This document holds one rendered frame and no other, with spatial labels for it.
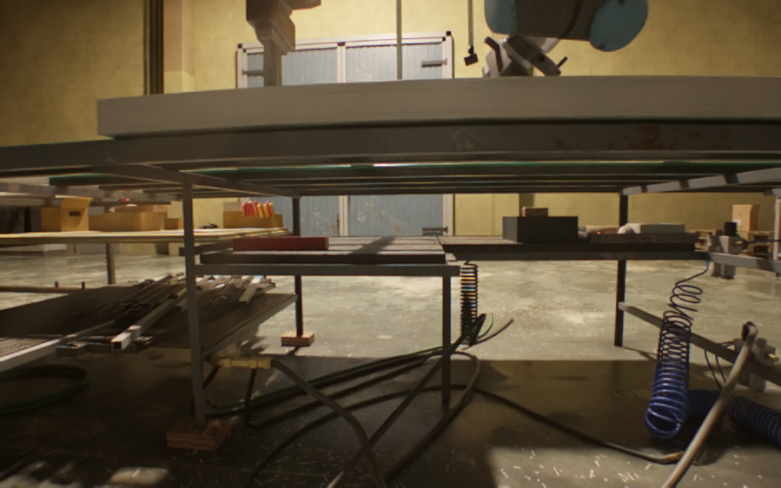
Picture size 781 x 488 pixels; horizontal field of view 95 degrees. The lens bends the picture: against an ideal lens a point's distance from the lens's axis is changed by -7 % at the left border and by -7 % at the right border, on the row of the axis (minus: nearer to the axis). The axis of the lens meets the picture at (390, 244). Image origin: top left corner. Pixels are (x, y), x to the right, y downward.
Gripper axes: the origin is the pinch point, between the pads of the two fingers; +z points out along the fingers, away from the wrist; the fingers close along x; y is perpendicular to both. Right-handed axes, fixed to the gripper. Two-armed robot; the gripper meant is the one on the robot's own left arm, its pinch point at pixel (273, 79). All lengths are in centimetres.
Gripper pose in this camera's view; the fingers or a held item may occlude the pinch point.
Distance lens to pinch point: 81.8
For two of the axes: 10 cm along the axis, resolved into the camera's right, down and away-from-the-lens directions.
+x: -0.9, 0.7, -9.9
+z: 0.1, 10.0, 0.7
